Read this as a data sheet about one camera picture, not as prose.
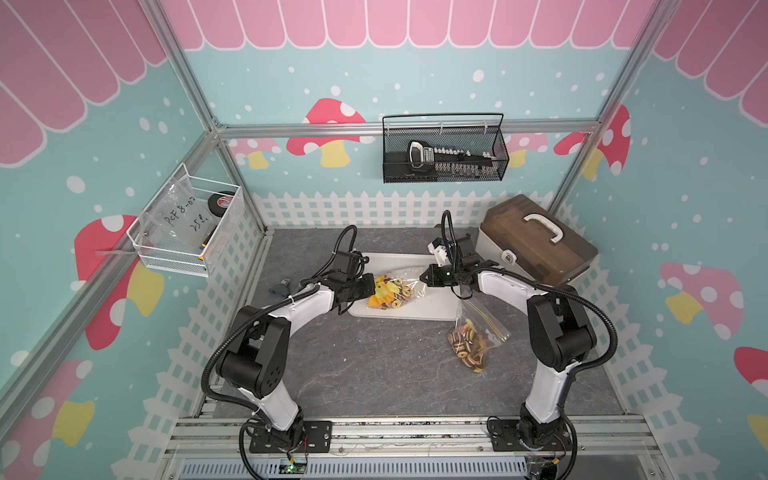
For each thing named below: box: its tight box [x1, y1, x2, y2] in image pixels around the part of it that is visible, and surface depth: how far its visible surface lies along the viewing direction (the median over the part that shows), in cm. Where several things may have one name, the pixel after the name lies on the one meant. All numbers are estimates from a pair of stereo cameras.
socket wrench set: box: [407, 140, 498, 176], surface depth 91 cm
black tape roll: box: [208, 190, 236, 217], surface depth 82 cm
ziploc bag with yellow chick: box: [368, 267, 426, 310], surface depth 96 cm
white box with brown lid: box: [475, 194, 598, 286], surface depth 96 cm
